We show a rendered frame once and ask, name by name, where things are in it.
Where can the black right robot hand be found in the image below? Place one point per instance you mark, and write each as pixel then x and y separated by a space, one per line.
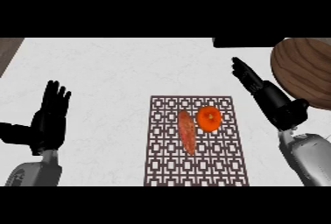
pixel 275 106

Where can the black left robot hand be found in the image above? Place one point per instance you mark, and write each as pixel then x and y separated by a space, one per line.
pixel 49 122

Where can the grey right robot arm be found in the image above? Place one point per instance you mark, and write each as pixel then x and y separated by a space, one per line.
pixel 306 159

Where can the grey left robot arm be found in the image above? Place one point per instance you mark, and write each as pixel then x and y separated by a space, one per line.
pixel 35 170

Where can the brown wooden bowl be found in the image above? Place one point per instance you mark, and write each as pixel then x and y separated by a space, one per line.
pixel 306 71

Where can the brown patterned placemat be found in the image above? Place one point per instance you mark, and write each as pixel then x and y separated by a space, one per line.
pixel 195 143

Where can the reddish sweet potato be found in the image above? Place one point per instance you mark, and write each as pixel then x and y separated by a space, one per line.
pixel 186 132

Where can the orange round fruit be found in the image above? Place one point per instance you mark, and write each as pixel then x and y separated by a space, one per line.
pixel 208 118

